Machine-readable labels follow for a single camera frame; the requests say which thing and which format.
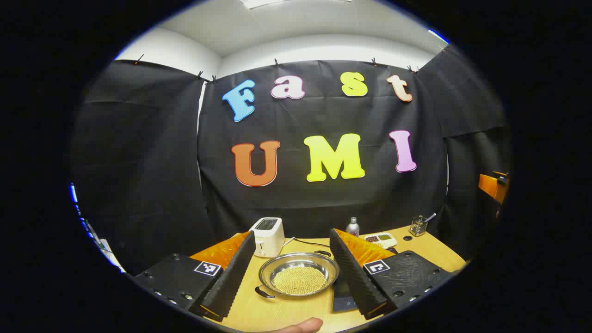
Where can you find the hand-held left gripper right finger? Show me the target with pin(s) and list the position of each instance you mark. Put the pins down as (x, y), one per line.
(354, 277)

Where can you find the white divided dish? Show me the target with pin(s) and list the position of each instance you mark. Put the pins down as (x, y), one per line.
(380, 240)

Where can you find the silver printed bottle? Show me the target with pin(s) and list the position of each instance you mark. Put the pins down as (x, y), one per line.
(352, 227)

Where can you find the heap of soybeans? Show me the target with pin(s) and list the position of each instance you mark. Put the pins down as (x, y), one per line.
(298, 280)

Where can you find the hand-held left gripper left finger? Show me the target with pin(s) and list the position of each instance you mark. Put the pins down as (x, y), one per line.
(231, 277)

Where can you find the small metal utensil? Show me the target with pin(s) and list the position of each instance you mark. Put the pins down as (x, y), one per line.
(431, 216)

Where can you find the black induction cooktop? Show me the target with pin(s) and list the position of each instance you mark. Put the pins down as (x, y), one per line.
(342, 296)

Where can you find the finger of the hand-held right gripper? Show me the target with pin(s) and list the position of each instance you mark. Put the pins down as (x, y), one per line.
(490, 185)

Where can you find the white toaster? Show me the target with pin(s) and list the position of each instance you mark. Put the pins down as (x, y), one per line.
(268, 238)

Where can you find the metal mesh utensil holder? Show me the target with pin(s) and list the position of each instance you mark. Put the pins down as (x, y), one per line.
(417, 227)

